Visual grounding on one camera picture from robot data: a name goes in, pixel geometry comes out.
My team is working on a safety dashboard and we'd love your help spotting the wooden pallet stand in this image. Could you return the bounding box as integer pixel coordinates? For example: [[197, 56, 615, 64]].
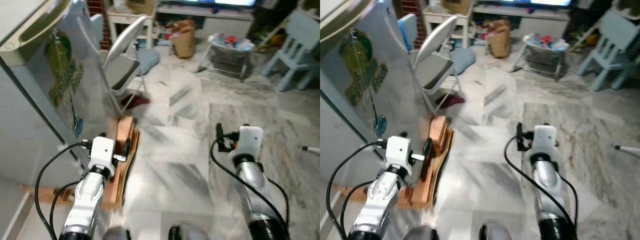
[[330, 115, 455, 211], [20, 116, 142, 211]]

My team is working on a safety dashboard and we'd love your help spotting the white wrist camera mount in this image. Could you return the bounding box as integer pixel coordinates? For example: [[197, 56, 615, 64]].
[[385, 136, 414, 173], [88, 136, 117, 172], [531, 125, 559, 160], [234, 126, 264, 161]]

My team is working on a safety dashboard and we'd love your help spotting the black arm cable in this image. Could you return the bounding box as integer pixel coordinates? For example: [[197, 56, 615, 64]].
[[48, 180, 83, 240], [264, 176, 292, 231], [339, 179, 378, 236], [555, 172, 580, 221]]

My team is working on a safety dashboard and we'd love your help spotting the dark red slipper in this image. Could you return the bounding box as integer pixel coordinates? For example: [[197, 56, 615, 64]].
[[127, 94, 151, 109], [435, 93, 467, 109]]

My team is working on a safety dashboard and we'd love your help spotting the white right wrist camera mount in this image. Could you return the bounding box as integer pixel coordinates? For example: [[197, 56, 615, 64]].
[[531, 125, 559, 160], [234, 126, 264, 161]]

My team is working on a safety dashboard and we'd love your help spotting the grey folding chair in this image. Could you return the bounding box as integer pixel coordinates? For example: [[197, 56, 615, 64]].
[[101, 15, 151, 115], [410, 15, 465, 113]]

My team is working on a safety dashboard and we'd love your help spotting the silver fridge door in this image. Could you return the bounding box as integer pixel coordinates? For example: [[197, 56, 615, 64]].
[[320, 0, 440, 168], [0, 0, 125, 168]]

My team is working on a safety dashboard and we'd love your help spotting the silver left robot leg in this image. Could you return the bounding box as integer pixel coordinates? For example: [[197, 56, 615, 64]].
[[102, 226, 132, 240], [402, 226, 442, 240]]

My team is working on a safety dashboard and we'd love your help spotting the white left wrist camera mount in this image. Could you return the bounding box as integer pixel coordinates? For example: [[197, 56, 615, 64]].
[[88, 136, 117, 172], [385, 136, 414, 173]]

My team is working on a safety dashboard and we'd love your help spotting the light blue child chair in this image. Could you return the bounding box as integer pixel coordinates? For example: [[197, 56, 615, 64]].
[[261, 10, 321, 92], [577, 10, 640, 92]]

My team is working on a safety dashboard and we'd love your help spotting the green logo sticker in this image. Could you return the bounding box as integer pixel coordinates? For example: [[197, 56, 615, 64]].
[[44, 30, 85, 108], [339, 29, 390, 107]]

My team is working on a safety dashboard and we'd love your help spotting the black camera cable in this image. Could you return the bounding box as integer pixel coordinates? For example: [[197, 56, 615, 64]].
[[34, 141, 93, 240], [209, 132, 288, 236], [325, 141, 388, 240], [503, 134, 576, 228]]

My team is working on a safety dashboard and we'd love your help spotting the blue cushion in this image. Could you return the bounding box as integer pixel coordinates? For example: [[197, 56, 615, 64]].
[[449, 47, 477, 77], [137, 47, 161, 77]]

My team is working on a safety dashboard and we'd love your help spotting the wire basket with toys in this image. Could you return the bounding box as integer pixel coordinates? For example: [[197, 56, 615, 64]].
[[512, 33, 572, 82], [196, 33, 257, 82]]

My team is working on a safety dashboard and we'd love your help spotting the white TV stand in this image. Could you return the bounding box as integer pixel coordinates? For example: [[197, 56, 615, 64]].
[[472, 3, 572, 39], [156, 2, 257, 39]]

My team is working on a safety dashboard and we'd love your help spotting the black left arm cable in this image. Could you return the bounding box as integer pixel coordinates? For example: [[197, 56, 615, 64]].
[[48, 180, 83, 240], [339, 179, 378, 236]]

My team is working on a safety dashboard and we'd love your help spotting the black left camera cable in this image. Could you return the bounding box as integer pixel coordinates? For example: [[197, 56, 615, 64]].
[[325, 141, 388, 240], [34, 141, 93, 240]]

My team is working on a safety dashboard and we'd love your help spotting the white side table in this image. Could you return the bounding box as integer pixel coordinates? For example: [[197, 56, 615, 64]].
[[422, 4, 474, 51], [106, 4, 157, 51]]

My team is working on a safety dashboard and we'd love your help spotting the silver fridge cabinet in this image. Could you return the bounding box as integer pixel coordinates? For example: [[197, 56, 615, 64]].
[[0, 52, 83, 188], [320, 75, 396, 190]]

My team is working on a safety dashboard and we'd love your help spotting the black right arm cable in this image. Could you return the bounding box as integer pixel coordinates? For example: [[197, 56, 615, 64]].
[[555, 172, 580, 221], [264, 176, 292, 231]]

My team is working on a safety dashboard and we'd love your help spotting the brown paper bag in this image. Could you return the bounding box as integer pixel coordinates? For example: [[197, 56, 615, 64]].
[[486, 19, 512, 59], [170, 19, 197, 60]]

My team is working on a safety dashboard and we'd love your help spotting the light blue board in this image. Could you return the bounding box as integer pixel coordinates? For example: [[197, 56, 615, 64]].
[[90, 13, 106, 51], [399, 13, 419, 54]]

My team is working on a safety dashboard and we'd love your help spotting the silver robot leg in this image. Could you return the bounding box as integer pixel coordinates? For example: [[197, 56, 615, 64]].
[[402, 226, 442, 240], [167, 223, 212, 240], [477, 222, 522, 240], [102, 226, 132, 240]]

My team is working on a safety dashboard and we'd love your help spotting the silver right robot leg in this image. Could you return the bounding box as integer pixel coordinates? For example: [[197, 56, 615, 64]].
[[477, 222, 522, 240], [167, 223, 212, 240]]

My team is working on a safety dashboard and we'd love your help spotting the flat screen TV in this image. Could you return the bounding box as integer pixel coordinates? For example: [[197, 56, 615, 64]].
[[487, 0, 573, 7], [172, 0, 259, 7]]

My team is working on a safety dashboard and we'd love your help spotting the cardboard box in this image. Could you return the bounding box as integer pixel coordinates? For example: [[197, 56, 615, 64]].
[[125, 0, 157, 15], [442, 0, 474, 15]]

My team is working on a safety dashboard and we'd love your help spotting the black right camera cable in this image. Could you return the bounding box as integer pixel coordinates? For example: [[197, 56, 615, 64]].
[[503, 134, 576, 228], [209, 132, 288, 236]]

